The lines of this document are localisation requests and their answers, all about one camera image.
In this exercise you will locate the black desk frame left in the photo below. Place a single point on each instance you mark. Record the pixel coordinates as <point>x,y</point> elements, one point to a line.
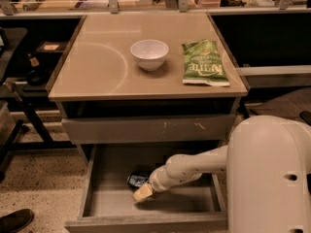
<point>10,40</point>

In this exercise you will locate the green chip bag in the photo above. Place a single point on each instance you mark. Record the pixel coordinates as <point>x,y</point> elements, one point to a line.
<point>203,64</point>

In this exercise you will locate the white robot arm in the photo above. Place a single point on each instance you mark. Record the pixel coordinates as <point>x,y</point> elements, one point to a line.
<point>267,161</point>

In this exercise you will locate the dark brown shoe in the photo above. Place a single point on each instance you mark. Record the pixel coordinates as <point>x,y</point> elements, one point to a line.
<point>15,221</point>

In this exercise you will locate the white ceramic bowl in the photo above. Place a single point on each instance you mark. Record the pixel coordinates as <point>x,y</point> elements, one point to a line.
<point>149,54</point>

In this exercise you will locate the dark bottle with label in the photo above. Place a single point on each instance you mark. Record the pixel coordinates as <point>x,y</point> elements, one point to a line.
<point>34,62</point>

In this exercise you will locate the grey drawer cabinet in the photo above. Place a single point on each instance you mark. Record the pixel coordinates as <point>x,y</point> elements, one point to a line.
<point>100,77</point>

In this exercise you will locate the open grey middle drawer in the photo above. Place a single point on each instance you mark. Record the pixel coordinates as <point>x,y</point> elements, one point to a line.
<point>108,206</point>

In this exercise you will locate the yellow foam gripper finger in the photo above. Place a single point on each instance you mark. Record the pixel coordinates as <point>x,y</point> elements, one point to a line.
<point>143,192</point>

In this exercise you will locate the black office chair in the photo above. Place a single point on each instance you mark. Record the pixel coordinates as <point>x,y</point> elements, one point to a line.
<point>295,105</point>

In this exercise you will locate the closed grey top drawer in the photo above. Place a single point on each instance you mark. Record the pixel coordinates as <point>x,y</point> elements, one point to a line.
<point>143,129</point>

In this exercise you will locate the blue pepsi can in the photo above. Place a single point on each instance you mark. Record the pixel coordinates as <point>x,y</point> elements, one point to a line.
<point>136,180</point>

